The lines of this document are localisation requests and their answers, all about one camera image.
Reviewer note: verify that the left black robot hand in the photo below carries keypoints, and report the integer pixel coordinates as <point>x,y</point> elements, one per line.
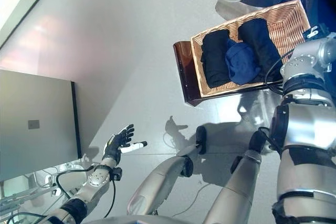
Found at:
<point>115,145</point>

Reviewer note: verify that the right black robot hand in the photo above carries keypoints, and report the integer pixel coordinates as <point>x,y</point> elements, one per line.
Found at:
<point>316,32</point>

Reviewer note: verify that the large black garment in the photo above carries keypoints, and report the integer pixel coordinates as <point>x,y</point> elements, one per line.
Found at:
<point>257,40</point>

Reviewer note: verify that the navy blue garment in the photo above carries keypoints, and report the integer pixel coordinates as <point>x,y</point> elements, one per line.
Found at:
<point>240,61</point>

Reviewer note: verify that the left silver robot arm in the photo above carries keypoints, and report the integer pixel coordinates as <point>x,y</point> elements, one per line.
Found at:
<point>97,179</point>

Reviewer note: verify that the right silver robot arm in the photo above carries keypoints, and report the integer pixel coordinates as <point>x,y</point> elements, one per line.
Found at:
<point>302,129</point>

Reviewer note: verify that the wicker laundry basket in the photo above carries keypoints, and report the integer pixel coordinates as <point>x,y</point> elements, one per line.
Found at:
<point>283,16</point>

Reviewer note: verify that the left silver robot leg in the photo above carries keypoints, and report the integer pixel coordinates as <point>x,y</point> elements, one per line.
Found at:
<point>157,182</point>

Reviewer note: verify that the silver robot leg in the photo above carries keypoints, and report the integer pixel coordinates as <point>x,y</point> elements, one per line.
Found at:
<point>157,182</point>
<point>236,195</point>

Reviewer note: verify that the small grey square plate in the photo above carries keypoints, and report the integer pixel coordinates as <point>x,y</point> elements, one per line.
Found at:
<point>33,124</point>

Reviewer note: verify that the grey cabinet with black edge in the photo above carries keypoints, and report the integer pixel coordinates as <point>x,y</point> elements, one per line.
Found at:
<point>34,98</point>

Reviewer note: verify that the black rolled garment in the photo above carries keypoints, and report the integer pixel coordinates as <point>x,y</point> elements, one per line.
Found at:
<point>214,58</point>

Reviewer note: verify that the right silver robot leg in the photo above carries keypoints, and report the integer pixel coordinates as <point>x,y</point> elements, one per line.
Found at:
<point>236,195</point>

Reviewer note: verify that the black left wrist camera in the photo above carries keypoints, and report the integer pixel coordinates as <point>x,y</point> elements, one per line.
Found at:
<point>117,174</point>

